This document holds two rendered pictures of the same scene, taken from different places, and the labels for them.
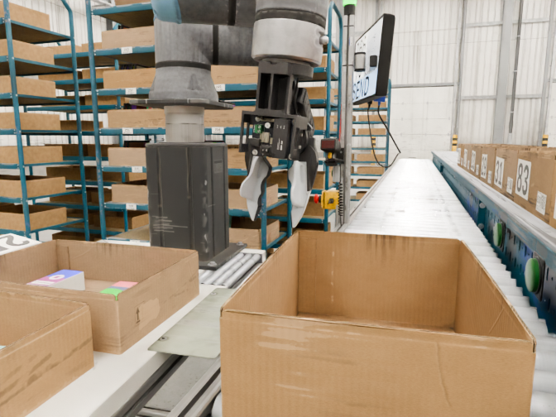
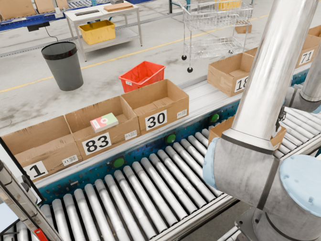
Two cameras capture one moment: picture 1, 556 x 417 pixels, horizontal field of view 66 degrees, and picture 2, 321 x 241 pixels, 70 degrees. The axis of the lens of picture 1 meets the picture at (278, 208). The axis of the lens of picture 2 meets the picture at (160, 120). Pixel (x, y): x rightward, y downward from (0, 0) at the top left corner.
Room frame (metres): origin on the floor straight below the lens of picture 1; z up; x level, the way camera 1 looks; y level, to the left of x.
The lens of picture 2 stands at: (1.70, 0.23, 1.93)
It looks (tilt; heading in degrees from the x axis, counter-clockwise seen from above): 40 degrees down; 225
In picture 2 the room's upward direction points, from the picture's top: 4 degrees counter-clockwise
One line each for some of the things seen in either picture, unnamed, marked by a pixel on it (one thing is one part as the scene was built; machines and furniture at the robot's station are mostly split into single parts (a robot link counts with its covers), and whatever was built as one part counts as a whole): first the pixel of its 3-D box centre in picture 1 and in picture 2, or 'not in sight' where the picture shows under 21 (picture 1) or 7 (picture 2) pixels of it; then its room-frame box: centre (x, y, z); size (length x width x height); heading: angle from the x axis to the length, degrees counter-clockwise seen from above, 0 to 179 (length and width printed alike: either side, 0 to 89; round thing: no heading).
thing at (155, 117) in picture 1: (155, 120); not in sight; (2.42, 0.68, 1.19); 0.40 x 0.30 x 0.10; 72
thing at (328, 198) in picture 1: (328, 200); not in sight; (1.71, -0.20, 0.84); 0.15 x 0.09 x 0.07; 162
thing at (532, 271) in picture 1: (530, 275); (171, 138); (0.85, -0.53, 0.81); 0.07 x 0.01 x 0.07; 162
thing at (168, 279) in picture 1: (81, 285); not in sight; (0.82, 0.39, 0.80); 0.38 x 0.28 x 0.10; 74
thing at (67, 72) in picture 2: not in sight; (65, 67); (0.29, -3.22, 0.32); 0.50 x 0.50 x 0.64
